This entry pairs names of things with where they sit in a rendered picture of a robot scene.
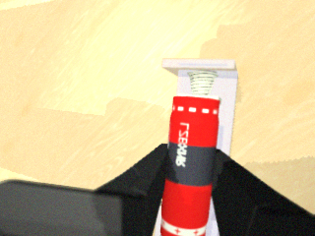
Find red cylindrical battery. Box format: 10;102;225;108
160;95;221;236

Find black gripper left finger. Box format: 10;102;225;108
0;144;168;236

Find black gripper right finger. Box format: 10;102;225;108
211;148;315;236

